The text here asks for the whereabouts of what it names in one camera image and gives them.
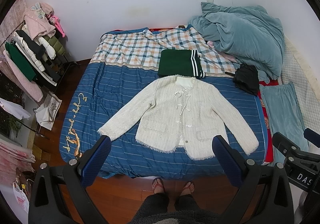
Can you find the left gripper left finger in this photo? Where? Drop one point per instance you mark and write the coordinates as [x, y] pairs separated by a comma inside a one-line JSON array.
[[47, 204]]

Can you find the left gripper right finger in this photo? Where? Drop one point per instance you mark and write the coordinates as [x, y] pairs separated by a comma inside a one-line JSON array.
[[275, 204]]

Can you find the white tweed jacket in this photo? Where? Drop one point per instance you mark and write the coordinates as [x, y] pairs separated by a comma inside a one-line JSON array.
[[177, 111]]

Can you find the clothes rack with garments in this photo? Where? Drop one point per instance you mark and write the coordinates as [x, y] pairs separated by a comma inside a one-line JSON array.
[[36, 66]]

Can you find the white red plastic bag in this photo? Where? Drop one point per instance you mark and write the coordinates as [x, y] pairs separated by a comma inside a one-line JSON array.
[[20, 197]]

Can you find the teal velvet pillow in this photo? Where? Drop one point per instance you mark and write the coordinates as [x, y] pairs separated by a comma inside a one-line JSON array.
[[284, 113]]

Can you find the white embroidered tote bag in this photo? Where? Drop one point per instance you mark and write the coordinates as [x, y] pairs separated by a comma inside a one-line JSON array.
[[47, 112]]

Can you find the white quilted mattress pad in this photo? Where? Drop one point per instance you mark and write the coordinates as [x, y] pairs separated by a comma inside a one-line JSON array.
[[297, 71]]

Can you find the person's left foot sandal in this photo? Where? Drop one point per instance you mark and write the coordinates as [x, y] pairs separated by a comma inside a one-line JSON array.
[[158, 186]]

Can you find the teal velvet duvet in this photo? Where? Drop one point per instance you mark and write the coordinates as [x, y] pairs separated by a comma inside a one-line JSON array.
[[248, 33]]

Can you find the folded green striped sweater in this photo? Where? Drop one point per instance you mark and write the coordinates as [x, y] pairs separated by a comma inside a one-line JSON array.
[[180, 62]]

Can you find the pink hanging jacket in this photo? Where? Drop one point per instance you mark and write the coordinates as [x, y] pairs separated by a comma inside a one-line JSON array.
[[41, 20]]

